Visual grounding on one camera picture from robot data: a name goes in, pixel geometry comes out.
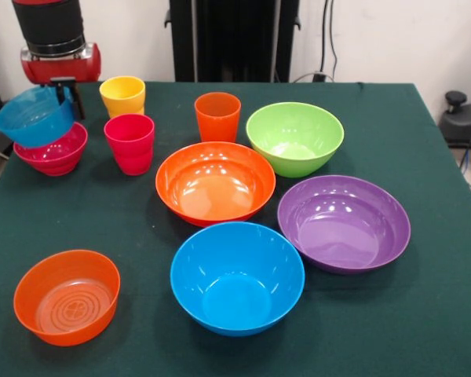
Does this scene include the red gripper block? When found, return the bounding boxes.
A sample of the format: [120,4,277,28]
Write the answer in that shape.
[20,42,103,121]

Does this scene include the small blue bowl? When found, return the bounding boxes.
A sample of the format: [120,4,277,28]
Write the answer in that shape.
[0,85,75,149]

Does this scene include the pink bowl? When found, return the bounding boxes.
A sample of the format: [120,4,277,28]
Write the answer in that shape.
[13,121,89,178]

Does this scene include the pink cup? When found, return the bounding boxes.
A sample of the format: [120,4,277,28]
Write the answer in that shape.
[103,113,156,176]

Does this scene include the large orange bowl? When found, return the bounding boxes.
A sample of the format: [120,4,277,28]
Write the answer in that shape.
[155,141,277,228]

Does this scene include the small orange bowl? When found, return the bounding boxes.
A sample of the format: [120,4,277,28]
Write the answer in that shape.
[13,249,122,347]

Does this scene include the green bowl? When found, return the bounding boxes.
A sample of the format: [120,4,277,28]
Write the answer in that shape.
[246,101,345,178]

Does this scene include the yellow cup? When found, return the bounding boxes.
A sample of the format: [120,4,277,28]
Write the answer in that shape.
[98,75,147,119]

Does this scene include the orange cup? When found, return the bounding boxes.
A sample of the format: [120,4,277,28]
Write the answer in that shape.
[194,92,243,143]

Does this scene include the large blue bowl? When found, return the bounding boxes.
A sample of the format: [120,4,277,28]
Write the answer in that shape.
[170,221,306,338]

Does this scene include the purple bowl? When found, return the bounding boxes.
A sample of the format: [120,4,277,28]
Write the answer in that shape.
[277,174,412,275]

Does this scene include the dark green tablecloth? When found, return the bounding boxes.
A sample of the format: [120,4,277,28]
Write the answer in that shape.
[0,80,471,377]

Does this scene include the black wall cable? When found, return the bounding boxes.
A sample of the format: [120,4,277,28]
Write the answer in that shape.
[319,0,338,82]

